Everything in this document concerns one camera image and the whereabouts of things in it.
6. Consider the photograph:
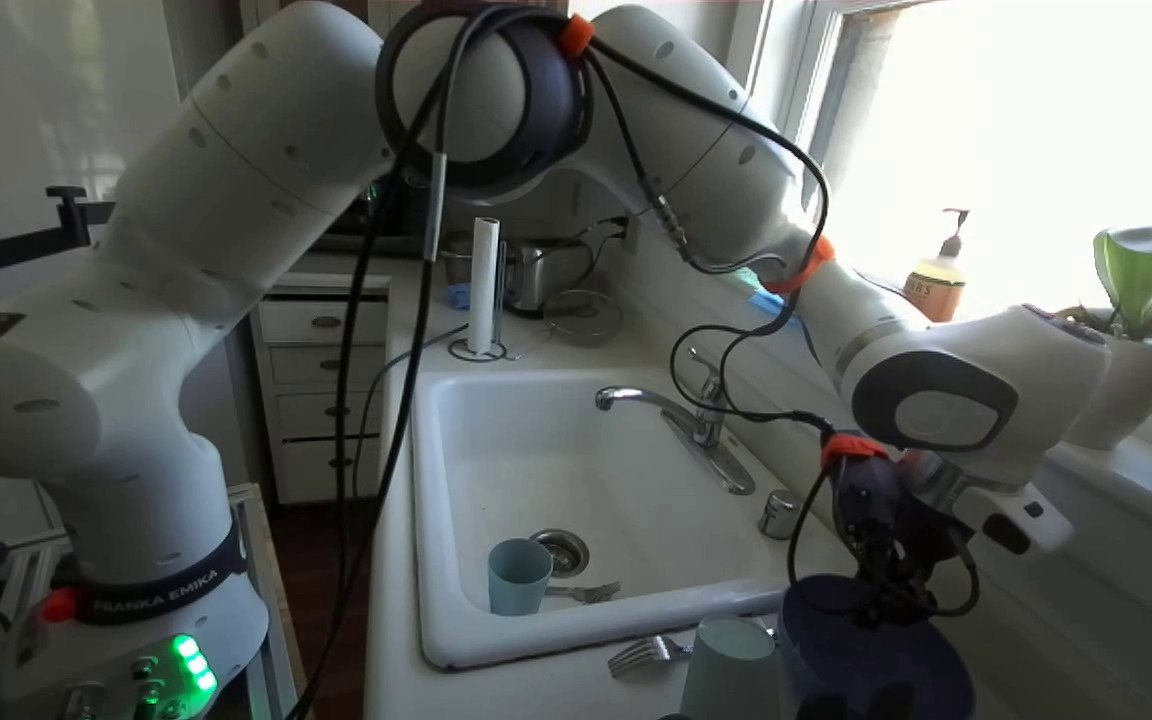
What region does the metal pot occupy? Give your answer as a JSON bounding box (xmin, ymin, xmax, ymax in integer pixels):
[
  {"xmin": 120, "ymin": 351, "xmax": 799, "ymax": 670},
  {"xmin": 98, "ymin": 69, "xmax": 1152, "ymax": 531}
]
[{"xmin": 504, "ymin": 236, "xmax": 597, "ymax": 320}]

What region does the metal sink drain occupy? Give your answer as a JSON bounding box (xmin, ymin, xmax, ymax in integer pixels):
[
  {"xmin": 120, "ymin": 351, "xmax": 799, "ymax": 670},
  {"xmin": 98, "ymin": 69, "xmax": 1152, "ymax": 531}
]
[{"xmin": 528, "ymin": 522, "xmax": 597, "ymax": 585}]

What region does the white sink basin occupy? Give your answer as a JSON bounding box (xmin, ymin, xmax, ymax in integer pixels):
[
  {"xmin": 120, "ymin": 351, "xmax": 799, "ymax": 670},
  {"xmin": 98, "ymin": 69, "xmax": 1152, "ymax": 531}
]
[{"xmin": 407, "ymin": 363, "xmax": 862, "ymax": 674}]

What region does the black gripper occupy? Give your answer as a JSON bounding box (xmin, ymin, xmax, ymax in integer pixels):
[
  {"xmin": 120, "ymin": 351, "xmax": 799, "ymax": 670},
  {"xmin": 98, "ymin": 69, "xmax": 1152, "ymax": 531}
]
[{"xmin": 824, "ymin": 450, "xmax": 974, "ymax": 624}]

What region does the dark blue plate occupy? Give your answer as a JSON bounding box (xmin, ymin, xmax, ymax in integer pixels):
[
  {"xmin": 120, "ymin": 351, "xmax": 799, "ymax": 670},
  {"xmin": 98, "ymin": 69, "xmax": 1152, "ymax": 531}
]
[{"xmin": 777, "ymin": 570, "xmax": 979, "ymax": 720}]

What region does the orange soap pump bottle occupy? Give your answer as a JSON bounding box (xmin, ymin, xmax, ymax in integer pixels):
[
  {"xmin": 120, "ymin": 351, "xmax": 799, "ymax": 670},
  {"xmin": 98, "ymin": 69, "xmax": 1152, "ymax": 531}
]
[{"xmin": 899, "ymin": 202, "xmax": 974, "ymax": 325}]

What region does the grey teal cup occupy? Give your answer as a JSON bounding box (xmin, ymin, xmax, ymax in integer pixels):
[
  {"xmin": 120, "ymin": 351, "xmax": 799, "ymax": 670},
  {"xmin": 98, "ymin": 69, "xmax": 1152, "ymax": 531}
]
[{"xmin": 483, "ymin": 537, "xmax": 557, "ymax": 620}]

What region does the green houseplant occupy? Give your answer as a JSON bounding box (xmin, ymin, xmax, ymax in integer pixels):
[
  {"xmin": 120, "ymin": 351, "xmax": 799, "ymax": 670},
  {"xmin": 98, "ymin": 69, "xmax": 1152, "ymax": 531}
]
[{"xmin": 1087, "ymin": 154, "xmax": 1152, "ymax": 343}]

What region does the blue cloth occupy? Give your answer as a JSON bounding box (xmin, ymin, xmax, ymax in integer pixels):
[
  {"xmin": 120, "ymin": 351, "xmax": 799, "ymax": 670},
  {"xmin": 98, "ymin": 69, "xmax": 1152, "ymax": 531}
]
[{"xmin": 733, "ymin": 258, "xmax": 806, "ymax": 329}]

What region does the white framed window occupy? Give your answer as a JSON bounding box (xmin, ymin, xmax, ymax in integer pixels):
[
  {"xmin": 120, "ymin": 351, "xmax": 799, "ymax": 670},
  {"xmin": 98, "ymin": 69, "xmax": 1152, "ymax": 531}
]
[{"xmin": 733, "ymin": 0, "xmax": 1152, "ymax": 337}]

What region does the white wall outlet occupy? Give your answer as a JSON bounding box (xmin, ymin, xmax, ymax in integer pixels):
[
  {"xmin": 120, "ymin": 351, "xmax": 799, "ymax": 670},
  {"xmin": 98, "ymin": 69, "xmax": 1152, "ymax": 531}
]
[{"xmin": 600, "ymin": 209, "xmax": 641, "ymax": 250}]

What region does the chrome faucet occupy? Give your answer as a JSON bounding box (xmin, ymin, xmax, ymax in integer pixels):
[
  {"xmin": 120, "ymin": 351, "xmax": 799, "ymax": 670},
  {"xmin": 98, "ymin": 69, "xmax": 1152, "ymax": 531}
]
[{"xmin": 593, "ymin": 343, "xmax": 760, "ymax": 499}]

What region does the white container with brown contents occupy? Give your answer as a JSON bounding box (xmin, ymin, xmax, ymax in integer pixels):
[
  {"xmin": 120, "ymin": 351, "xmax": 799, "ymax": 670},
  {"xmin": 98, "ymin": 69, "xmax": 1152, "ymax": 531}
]
[{"xmin": 465, "ymin": 211, "xmax": 506, "ymax": 356}]

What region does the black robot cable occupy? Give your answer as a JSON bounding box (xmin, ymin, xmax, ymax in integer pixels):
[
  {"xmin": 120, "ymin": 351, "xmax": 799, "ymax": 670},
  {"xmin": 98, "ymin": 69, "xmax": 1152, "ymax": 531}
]
[{"xmin": 282, "ymin": 2, "xmax": 986, "ymax": 720}]

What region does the metal paper towel holder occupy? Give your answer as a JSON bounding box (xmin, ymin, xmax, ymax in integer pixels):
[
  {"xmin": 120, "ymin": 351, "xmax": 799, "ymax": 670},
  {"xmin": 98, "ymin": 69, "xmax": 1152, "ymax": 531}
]
[{"xmin": 444, "ymin": 332, "xmax": 516, "ymax": 368}]

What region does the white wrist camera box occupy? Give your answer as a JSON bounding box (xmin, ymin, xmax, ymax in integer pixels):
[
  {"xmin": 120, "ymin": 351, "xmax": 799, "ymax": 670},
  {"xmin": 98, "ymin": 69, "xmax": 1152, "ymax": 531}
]
[{"xmin": 956, "ymin": 474, "xmax": 1079, "ymax": 560}]

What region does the white drawer cabinet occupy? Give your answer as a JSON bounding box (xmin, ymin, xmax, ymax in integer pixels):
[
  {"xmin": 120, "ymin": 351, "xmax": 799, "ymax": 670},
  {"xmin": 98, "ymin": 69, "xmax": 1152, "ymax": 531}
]
[{"xmin": 249, "ymin": 273, "xmax": 397, "ymax": 507}]

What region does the white plant pot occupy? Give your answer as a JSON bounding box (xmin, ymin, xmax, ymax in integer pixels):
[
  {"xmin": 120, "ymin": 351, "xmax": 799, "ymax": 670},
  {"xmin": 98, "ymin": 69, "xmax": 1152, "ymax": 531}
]
[{"xmin": 1061, "ymin": 317, "xmax": 1152, "ymax": 454}]

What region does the metal sink sprayer cap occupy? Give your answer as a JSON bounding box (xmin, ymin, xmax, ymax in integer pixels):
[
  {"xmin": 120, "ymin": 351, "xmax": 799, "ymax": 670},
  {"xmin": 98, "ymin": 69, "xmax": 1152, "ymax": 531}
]
[{"xmin": 755, "ymin": 486, "xmax": 805, "ymax": 543}]

